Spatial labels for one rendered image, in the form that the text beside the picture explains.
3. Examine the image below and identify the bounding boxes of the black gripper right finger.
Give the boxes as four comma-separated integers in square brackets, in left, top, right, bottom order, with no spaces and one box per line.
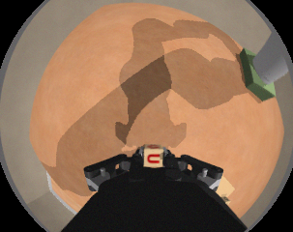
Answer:
[162,147,223,191]

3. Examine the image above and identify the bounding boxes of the tan flat mat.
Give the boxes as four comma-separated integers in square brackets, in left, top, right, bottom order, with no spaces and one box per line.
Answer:
[216,175,234,197]

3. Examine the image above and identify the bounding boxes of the beige letter block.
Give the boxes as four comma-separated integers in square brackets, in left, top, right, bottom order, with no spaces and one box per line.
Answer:
[222,196,230,205]
[143,144,163,167]

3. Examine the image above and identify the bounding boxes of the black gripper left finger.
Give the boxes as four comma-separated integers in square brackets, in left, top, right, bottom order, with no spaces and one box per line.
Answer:
[83,147,145,191]

